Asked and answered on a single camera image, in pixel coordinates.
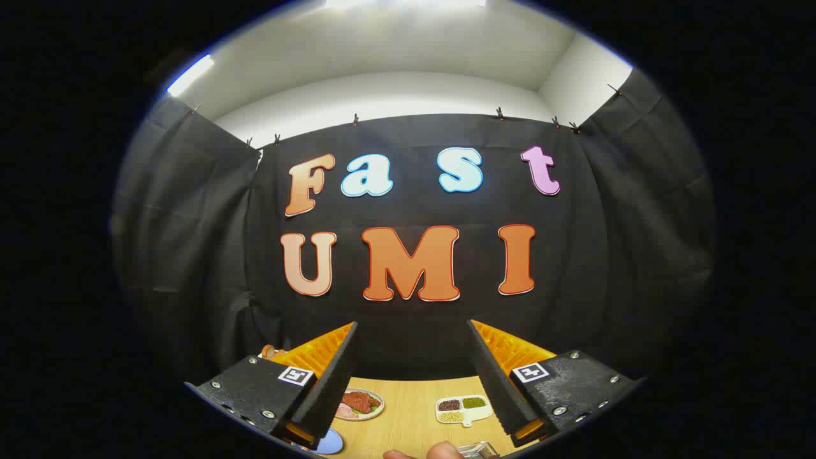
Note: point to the pile of green beans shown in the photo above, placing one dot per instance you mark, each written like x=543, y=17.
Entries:
x=473, y=403

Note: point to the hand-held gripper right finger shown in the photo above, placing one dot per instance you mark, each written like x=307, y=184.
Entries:
x=494, y=376

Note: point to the ceiling light strip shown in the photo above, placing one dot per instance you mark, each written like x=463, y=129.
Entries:
x=408, y=3
x=190, y=76

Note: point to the brown steak piece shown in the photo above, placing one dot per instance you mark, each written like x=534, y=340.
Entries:
x=360, y=401

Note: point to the pile of yellow beans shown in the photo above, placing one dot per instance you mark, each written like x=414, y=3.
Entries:
x=452, y=417

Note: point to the round blue plate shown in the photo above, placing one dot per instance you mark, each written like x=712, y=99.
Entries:
x=331, y=443

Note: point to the black backdrop cloth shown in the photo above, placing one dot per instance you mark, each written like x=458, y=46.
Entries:
x=414, y=331

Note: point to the white divided bean tray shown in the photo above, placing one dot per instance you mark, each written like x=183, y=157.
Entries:
x=478, y=414

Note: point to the silver metal cutlery rack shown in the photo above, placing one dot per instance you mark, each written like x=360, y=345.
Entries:
x=478, y=451

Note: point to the oval beige food plate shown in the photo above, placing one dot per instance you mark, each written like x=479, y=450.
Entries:
x=376, y=414

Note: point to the pale pink ham slice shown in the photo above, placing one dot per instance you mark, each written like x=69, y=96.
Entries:
x=344, y=412

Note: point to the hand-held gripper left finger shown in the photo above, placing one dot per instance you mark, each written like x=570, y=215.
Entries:
x=335, y=382

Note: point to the pile of brown beans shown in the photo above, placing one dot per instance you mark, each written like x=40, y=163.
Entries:
x=449, y=405

